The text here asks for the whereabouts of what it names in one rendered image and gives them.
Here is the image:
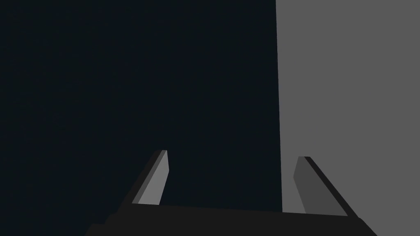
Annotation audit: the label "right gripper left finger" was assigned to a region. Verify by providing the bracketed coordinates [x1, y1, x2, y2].
[120, 150, 170, 209]

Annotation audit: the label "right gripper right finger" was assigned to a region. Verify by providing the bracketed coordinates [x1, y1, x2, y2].
[293, 156, 360, 218]

